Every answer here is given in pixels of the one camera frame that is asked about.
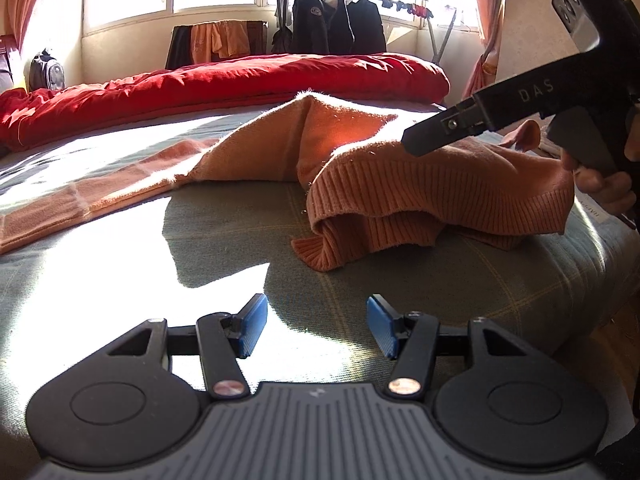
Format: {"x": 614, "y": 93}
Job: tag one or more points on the red duvet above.
{"x": 225, "y": 85}

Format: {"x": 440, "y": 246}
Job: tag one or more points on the black backpack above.
{"x": 46, "y": 72}

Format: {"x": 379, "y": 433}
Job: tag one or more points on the black jacket with badge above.
{"x": 310, "y": 22}

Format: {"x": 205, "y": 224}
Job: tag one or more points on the metal clothes rack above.
{"x": 434, "y": 42}

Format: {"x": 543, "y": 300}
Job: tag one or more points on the row of small hanging socks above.
{"x": 410, "y": 9}

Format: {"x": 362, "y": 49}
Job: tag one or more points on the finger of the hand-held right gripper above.
{"x": 430, "y": 135}

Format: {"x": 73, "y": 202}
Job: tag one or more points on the orange draped garment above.
{"x": 222, "y": 40}

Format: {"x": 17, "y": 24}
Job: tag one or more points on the dark draped garment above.
{"x": 179, "y": 47}

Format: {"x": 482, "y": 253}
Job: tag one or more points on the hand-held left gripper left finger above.
{"x": 252, "y": 325}

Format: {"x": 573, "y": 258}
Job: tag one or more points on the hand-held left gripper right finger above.
{"x": 382, "y": 325}

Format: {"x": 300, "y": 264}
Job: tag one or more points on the person's right hand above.
{"x": 605, "y": 192}

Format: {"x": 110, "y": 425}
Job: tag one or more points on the bed with grey-green sheet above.
{"x": 350, "y": 290}

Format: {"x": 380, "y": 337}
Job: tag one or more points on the orange knit sweater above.
{"x": 400, "y": 185}

